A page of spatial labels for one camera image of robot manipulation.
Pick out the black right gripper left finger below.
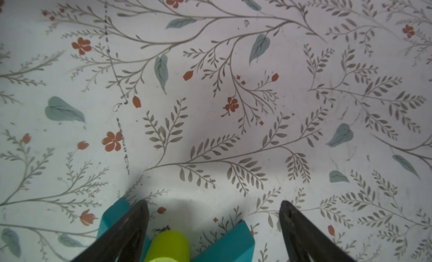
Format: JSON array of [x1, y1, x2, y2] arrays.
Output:
[[70, 199, 150, 262]]

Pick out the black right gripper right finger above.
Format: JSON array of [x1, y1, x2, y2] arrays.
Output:
[[279, 201, 354, 262]]

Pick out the teal triangle block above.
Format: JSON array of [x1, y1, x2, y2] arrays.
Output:
[[192, 221, 255, 262], [97, 197, 151, 262]]

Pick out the light green cylinder block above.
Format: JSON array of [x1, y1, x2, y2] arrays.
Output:
[[144, 230, 191, 262]]

